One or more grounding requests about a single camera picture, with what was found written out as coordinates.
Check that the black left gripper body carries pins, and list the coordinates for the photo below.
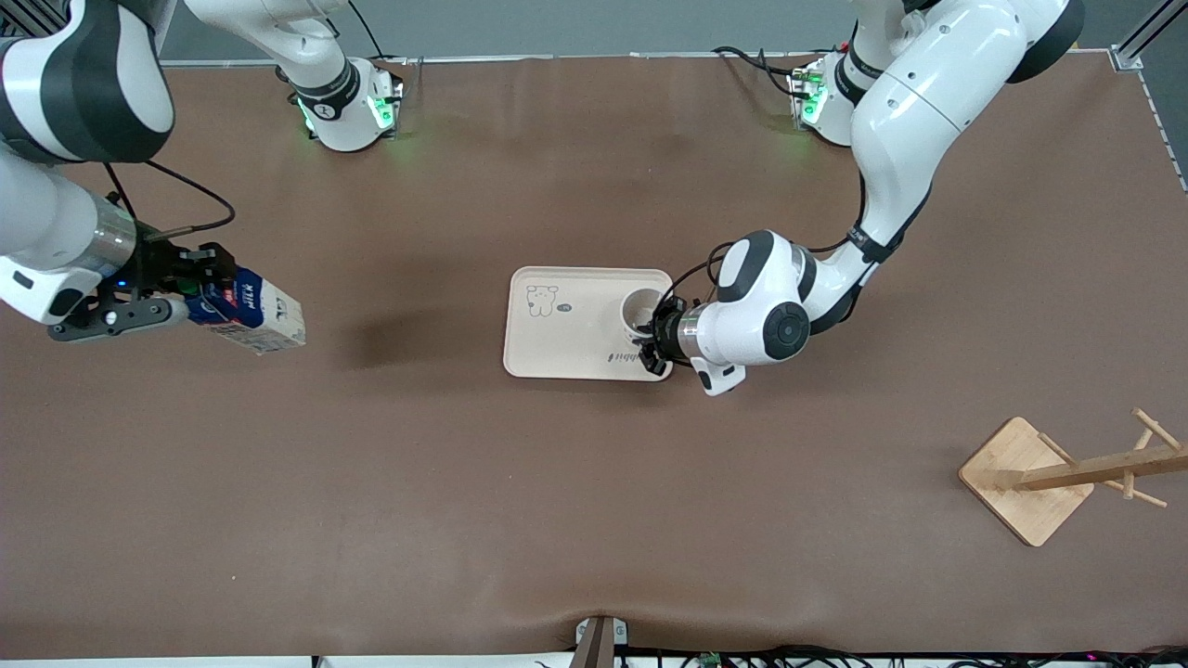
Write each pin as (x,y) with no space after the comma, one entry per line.
(665,332)

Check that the blue milk carton green cap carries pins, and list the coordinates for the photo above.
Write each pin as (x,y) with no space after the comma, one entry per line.
(264,320)

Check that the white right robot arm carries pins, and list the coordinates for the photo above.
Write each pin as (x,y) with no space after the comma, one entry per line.
(37,213)

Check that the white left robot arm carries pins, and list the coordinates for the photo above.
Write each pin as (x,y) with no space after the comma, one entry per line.
(910,102)

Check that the cream tray with bear print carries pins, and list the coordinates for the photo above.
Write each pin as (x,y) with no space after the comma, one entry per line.
(566,343)

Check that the wooden cup stand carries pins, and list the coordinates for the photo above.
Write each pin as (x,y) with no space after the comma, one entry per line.
(1021,482)

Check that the grey camera mount clamp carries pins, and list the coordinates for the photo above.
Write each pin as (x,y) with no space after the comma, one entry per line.
(599,645)

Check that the aluminium frame post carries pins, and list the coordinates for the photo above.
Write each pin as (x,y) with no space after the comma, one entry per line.
(1151,28)

